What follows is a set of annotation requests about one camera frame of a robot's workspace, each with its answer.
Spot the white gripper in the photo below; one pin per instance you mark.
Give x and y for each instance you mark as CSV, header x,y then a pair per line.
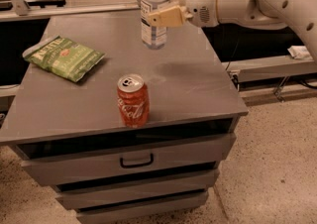
x,y
200,4

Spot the clear plastic water bottle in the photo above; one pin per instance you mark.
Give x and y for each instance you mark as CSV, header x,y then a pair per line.
x,y
153,35

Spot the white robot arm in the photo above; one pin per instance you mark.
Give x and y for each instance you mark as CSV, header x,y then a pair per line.
x,y
298,15

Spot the red coke can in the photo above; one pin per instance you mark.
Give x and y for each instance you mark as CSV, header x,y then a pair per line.
x,y
133,100

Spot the white packet on shelf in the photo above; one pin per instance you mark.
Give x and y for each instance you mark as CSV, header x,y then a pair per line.
x,y
299,52

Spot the green chip bag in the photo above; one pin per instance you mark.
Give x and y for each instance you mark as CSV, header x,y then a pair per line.
x,y
63,57

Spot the grey drawer cabinet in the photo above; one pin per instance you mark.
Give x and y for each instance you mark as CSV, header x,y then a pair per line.
x,y
143,133

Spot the black drawer handle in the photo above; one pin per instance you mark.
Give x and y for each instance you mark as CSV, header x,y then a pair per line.
x,y
138,162

